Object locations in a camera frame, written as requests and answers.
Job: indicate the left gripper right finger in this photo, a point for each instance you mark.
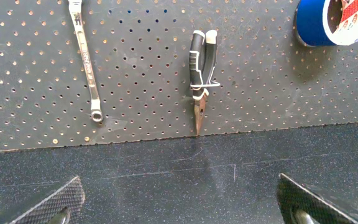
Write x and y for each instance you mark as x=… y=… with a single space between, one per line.
x=306 y=202

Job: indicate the roll of blue tape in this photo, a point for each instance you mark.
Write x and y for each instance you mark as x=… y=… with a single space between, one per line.
x=309 y=25

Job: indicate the metal hook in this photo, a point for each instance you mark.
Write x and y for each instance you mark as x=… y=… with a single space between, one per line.
x=210 y=84

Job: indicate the wrench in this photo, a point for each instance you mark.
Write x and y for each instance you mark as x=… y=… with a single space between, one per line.
x=85 y=62

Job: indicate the black and white pliers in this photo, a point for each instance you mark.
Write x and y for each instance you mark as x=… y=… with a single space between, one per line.
x=197 y=62

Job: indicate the black pegboard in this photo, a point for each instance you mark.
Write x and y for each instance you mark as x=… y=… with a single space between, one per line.
x=259 y=93

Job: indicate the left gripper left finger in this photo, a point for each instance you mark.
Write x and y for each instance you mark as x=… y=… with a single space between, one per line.
x=61 y=205

